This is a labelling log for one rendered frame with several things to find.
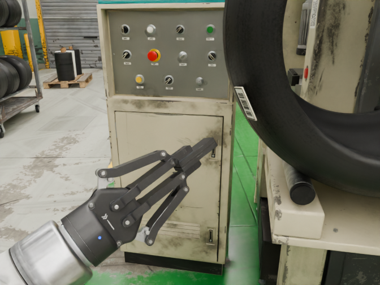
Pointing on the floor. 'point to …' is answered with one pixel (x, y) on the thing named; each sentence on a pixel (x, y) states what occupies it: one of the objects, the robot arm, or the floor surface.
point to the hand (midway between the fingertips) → (194, 154)
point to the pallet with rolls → (68, 70)
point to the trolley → (16, 66)
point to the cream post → (328, 99)
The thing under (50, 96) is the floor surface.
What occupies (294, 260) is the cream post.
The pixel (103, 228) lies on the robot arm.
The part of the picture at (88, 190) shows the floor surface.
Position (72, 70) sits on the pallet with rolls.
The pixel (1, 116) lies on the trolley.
